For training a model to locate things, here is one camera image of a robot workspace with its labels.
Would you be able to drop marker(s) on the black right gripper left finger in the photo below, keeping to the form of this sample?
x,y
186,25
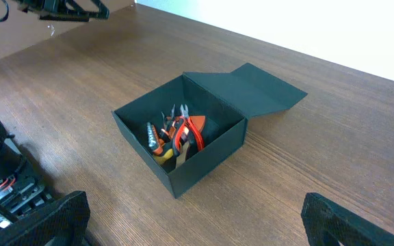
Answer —
x,y
62,222

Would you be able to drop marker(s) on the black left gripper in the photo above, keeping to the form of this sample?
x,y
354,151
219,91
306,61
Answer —
x,y
78,10

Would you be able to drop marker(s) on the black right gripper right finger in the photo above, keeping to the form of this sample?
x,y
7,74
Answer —
x,y
327,223

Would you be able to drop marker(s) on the yellow black ratchet screwdriver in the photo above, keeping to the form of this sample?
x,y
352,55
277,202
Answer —
x,y
164,156

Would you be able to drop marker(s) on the orange socket bit rail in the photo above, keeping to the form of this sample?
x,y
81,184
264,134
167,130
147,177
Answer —
x,y
154,142

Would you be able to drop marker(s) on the small red cutting pliers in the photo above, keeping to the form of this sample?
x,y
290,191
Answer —
x,y
186,127

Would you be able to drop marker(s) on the orange black needle-nose pliers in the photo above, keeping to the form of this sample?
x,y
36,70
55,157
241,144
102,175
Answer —
x,y
169,126

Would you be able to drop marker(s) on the orange scraper with tan handle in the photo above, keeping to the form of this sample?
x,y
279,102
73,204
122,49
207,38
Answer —
x,y
191,138

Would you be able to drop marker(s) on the black box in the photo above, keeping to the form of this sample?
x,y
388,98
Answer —
x,y
226,100

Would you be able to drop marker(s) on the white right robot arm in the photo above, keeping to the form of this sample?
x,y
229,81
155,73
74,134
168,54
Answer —
x,y
2,171

